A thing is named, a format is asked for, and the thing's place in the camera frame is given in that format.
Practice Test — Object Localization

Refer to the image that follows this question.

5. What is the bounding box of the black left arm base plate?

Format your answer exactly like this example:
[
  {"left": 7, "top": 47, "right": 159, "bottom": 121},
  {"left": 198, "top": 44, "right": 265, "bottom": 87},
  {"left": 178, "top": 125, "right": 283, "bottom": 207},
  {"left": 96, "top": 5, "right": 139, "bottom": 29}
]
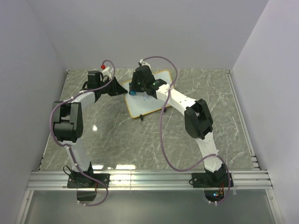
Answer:
[{"left": 67, "top": 173, "right": 110, "bottom": 189}]

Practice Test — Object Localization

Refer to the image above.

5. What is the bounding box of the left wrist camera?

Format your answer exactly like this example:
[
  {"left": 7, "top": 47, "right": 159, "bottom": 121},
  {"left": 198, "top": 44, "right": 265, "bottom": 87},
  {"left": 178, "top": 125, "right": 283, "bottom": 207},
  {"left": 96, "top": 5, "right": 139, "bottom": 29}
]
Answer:
[{"left": 101, "top": 64, "right": 114, "bottom": 79}]

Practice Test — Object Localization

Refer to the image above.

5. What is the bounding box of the aluminium front mounting rail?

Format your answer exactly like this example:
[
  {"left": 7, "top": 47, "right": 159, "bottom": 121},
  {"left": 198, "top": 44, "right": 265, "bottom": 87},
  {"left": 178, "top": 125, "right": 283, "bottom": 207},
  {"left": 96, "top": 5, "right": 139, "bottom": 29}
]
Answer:
[{"left": 26, "top": 170, "right": 273, "bottom": 191}]

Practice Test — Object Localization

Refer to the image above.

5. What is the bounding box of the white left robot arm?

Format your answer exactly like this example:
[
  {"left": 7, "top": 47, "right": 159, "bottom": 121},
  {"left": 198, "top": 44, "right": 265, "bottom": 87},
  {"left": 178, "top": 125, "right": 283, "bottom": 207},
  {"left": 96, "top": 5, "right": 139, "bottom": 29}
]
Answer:
[{"left": 50, "top": 66, "right": 128, "bottom": 188}]

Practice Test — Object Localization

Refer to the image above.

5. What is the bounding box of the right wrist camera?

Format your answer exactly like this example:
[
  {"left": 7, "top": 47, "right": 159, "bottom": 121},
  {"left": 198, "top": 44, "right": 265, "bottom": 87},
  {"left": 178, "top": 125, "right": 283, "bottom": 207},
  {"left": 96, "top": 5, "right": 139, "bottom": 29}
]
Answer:
[{"left": 138, "top": 59, "right": 151, "bottom": 69}]

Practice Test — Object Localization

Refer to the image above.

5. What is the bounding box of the yellow framed whiteboard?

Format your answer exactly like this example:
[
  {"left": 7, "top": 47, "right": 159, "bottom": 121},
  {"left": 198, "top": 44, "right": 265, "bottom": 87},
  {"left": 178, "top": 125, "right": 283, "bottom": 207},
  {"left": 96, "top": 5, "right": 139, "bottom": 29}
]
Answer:
[{"left": 121, "top": 70, "right": 172, "bottom": 119}]

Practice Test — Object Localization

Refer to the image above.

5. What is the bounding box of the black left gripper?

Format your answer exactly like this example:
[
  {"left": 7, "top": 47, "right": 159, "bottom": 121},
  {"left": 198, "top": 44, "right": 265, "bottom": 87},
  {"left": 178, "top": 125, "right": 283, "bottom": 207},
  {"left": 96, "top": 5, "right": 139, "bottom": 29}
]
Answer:
[{"left": 98, "top": 77, "right": 128, "bottom": 97}]

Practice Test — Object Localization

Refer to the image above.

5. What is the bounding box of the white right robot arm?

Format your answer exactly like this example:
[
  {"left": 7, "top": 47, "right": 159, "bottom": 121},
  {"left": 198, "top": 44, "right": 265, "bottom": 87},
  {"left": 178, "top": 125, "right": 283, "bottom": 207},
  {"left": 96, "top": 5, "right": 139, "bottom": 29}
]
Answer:
[{"left": 129, "top": 65, "right": 227, "bottom": 187}]

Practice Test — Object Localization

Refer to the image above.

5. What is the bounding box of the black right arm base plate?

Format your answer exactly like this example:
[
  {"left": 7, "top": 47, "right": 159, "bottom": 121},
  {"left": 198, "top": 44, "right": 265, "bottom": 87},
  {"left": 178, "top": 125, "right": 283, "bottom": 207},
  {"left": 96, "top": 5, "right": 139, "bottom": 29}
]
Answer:
[{"left": 188, "top": 173, "right": 234, "bottom": 189}]

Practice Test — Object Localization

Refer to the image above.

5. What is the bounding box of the aluminium right side rail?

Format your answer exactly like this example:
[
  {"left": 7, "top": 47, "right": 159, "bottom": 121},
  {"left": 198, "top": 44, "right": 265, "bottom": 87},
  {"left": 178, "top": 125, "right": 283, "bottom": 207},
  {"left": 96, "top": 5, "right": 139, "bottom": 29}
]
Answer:
[{"left": 225, "top": 70, "right": 261, "bottom": 170}]

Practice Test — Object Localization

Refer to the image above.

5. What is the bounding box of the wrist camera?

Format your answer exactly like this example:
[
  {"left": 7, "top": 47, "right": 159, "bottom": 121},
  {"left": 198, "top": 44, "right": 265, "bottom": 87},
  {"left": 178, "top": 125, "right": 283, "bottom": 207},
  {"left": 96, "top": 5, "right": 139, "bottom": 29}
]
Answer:
[
  {"left": 138, "top": 59, "right": 151, "bottom": 69},
  {"left": 101, "top": 64, "right": 114, "bottom": 79}
]

